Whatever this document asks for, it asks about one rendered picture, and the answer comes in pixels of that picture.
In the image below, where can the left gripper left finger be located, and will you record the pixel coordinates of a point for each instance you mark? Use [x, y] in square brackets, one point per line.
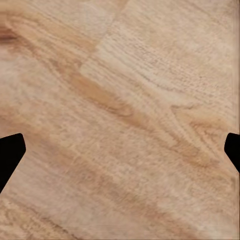
[12, 149]

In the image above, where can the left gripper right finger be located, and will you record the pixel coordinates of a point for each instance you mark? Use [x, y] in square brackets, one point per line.
[232, 149]

